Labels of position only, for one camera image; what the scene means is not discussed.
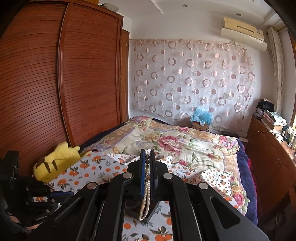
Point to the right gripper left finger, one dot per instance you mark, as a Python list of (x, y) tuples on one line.
[(137, 168)]

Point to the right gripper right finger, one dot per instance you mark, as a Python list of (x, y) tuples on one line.
[(157, 169)]

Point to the floral quilt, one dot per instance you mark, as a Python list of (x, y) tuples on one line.
[(190, 154)]

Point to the yellow plush toy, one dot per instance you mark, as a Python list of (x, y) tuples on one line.
[(49, 167)]

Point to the orange print bed sheet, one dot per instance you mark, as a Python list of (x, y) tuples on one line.
[(97, 212)]

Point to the small cardboard box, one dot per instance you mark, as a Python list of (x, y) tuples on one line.
[(200, 126)]

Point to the dark blue blanket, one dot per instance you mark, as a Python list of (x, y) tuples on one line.
[(247, 182)]

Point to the circle pattern sheer curtain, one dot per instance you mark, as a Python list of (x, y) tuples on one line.
[(172, 79)]

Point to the long wooden sideboard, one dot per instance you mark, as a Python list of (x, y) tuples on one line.
[(272, 168)]

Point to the stack of folded clothes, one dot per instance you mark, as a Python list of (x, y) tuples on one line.
[(272, 120)]

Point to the wooden wardrobe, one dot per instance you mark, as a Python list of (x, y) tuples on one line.
[(60, 76)]

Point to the wall air conditioner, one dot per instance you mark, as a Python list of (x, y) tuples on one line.
[(243, 33)]

